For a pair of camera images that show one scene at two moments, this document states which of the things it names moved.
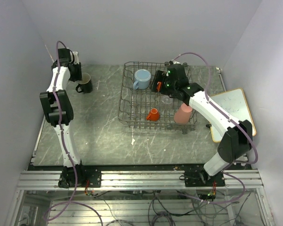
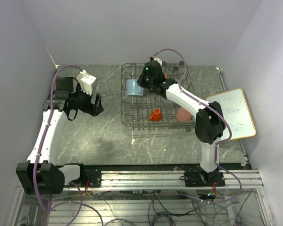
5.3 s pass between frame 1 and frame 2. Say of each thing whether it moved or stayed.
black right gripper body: moved
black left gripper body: moved
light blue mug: moved
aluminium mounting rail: stayed
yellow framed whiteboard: stayed
